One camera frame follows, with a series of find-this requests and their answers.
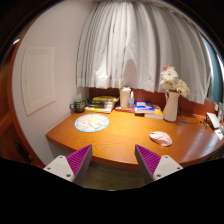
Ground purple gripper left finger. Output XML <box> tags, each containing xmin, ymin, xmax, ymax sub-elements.
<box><xmin>44</xmin><ymin>145</ymin><xmax>93</xmax><ymax>186</ymax></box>

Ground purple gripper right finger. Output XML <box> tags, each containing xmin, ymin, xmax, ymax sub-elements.
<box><xmin>135</xmin><ymin>145</ymin><xmax>182</xmax><ymax>184</ymax></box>

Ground round blue mouse pad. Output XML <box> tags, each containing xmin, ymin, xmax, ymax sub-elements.
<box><xmin>74</xmin><ymin>114</ymin><xmax>109</xmax><ymax>133</ymax></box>

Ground yellow book under blue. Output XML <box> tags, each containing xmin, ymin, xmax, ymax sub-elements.
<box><xmin>144</xmin><ymin>105</ymin><xmax>164</xmax><ymax>119</ymax></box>

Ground white ceramic vase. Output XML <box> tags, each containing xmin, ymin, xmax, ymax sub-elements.
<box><xmin>163</xmin><ymin>92</ymin><xmax>180</xmax><ymax>122</ymax></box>

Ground blue and white book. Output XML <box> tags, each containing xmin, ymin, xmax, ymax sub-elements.
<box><xmin>135</xmin><ymin>101</ymin><xmax>155</xmax><ymax>114</ymax></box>

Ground dark green mug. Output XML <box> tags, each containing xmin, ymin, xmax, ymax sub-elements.
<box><xmin>70</xmin><ymin>99</ymin><xmax>85</xmax><ymax>113</ymax></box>

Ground small clear sanitizer bottle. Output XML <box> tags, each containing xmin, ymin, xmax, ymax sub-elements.
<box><xmin>128</xmin><ymin>91</ymin><xmax>134</xmax><ymax>109</ymax></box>

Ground stack of dark books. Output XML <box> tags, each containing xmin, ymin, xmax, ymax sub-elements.
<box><xmin>85</xmin><ymin>96</ymin><xmax>119</xmax><ymax>113</ymax></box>

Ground white charger device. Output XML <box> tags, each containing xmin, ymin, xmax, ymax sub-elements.
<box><xmin>206</xmin><ymin>112</ymin><xmax>220</xmax><ymax>130</ymax></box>

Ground white plastic container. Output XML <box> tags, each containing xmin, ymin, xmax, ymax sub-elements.
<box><xmin>120</xmin><ymin>87</ymin><xmax>131</xmax><ymax>107</ymax></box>

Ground white artificial flowers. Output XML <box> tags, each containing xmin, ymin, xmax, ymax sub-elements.
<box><xmin>160</xmin><ymin>66</ymin><xmax>190</xmax><ymax>97</ymax></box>

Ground white pleated curtain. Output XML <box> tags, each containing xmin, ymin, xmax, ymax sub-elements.
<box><xmin>76</xmin><ymin>0</ymin><xmax>211</xmax><ymax>104</ymax></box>

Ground black cable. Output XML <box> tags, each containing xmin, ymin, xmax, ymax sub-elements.
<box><xmin>176</xmin><ymin>107</ymin><xmax>208</xmax><ymax>126</ymax></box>

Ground white wall panel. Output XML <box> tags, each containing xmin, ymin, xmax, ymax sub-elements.
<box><xmin>21</xmin><ymin>47</ymin><xmax>56</xmax><ymax>115</ymax></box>

